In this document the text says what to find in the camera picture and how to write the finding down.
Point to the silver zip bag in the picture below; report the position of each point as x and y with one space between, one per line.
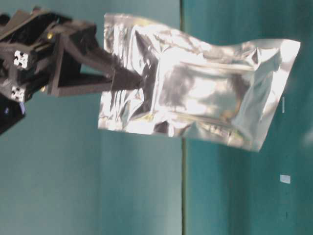
192 89

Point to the black wrist camera upper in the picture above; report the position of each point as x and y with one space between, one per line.
11 112

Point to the black gripper upper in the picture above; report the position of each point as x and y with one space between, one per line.
27 45

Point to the small white tape square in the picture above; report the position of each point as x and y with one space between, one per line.
285 179

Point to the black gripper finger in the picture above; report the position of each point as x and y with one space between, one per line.
58 87

